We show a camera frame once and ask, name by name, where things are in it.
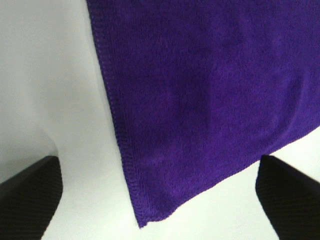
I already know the purple towel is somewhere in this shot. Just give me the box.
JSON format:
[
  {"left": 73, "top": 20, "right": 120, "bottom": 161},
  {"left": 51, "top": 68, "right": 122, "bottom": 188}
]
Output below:
[{"left": 86, "top": 0, "right": 320, "bottom": 227}]

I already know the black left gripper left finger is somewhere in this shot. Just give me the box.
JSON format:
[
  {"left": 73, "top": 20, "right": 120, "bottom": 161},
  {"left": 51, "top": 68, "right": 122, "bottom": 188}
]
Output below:
[{"left": 0, "top": 156, "right": 63, "bottom": 240}]

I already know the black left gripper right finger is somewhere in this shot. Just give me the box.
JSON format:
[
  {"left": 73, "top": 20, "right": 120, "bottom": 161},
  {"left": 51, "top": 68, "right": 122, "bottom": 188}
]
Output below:
[{"left": 255, "top": 155, "right": 320, "bottom": 240}]

